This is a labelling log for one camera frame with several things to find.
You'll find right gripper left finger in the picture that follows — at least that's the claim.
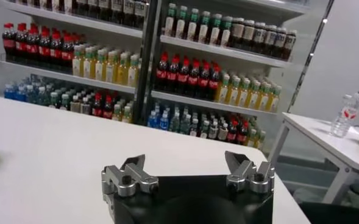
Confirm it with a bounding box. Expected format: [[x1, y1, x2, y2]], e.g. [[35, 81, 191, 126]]
[[101, 153, 160, 198]]

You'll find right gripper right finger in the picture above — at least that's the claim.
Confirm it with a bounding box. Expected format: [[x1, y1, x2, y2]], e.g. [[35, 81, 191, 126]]
[[224, 150, 275, 195]]

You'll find yellow juice bottle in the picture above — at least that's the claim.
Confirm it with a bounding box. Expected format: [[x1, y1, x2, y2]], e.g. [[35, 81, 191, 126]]
[[94, 49, 107, 82], [72, 45, 84, 77], [258, 82, 273, 112], [116, 52, 130, 86], [247, 80, 261, 110], [256, 130, 267, 150], [121, 105, 133, 124], [83, 47, 95, 79], [112, 103, 123, 122], [246, 128, 258, 147], [227, 75, 241, 106], [237, 78, 252, 108], [215, 72, 230, 103], [269, 85, 283, 113], [105, 51, 118, 83], [127, 54, 140, 88]]

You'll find red cap cola bottle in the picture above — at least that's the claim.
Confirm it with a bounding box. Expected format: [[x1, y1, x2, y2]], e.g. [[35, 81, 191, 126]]
[[91, 93, 103, 117], [208, 64, 222, 101], [26, 26, 39, 64], [38, 29, 51, 67], [187, 59, 202, 97], [166, 54, 180, 93], [1, 23, 15, 58], [227, 120, 238, 143], [60, 35, 74, 73], [14, 23, 27, 61], [102, 95, 114, 119], [49, 32, 63, 70], [197, 61, 212, 100], [155, 52, 170, 91], [236, 121, 249, 145], [177, 57, 191, 95]]

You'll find dark drink bottle white cap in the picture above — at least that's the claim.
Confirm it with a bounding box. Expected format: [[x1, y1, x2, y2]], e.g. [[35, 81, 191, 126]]
[[70, 94, 82, 113], [80, 96, 91, 115], [208, 121, 219, 141], [218, 123, 229, 142]]

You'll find blue water bottle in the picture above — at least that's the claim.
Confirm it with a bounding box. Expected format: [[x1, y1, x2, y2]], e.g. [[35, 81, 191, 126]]
[[158, 112, 170, 131], [4, 84, 16, 100], [15, 85, 27, 102], [147, 110, 159, 128]]

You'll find white label dark bottle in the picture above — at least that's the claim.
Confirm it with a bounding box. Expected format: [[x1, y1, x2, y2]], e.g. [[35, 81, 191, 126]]
[[49, 92, 60, 109], [199, 120, 210, 139], [190, 118, 200, 137], [59, 93, 71, 111]]

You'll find green tinted water bottle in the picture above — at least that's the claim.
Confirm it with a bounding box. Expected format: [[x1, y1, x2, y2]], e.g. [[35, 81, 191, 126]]
[[180, 114, 191, 135], [169, 113, 180, 133], [26, 86, 38, 104], [37, 86, 49, 107]]

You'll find white side table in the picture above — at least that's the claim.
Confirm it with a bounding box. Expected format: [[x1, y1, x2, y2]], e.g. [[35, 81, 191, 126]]
[[267, 111, 359, 205]]

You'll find black chair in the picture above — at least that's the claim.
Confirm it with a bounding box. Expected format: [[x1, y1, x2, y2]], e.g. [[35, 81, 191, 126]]
[[299, 201, 359, 224]]

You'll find clear water bottle red label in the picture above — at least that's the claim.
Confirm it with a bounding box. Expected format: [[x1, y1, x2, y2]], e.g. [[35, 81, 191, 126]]
[[330, 93, 354, 138], [346, 92, 359, 122]]

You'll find glass drink cooler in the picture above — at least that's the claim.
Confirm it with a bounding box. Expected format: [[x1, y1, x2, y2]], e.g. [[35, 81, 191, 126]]
[[0, 0, 151, 125]]

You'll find shelf with drink bottles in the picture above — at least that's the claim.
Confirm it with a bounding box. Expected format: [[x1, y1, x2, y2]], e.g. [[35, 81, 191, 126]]
[[142, 0, 335, 153]]

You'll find dark label tea bottle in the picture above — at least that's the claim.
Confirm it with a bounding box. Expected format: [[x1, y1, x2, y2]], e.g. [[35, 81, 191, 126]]
[[87, 0, 100, 19], [135, 0, 149, 29], [123, 0, 136, 27], [263, 24, 278, 57], [110, 0, 124, 25], [282, 29, 298, 61], [98, 0, 112, 23], [272, 26, 288, 59], [252, 21, 267, 54], [75, 0, 88, 16]]

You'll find green cap tea bottle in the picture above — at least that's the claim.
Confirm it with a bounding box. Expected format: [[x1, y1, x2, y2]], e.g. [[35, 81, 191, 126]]
[[163, 2, 177, 37], [175, 5, 188, 40], [186, 7, 200, 42], [220, 15, 233, 48], [208, 13, 223, 46], [197, 10, 211, 44]]

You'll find beige label tea bottle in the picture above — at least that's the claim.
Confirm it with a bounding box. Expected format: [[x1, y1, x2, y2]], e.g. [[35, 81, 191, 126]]
[[230, 17, 246, 49], [242, 19, 256, 52]]

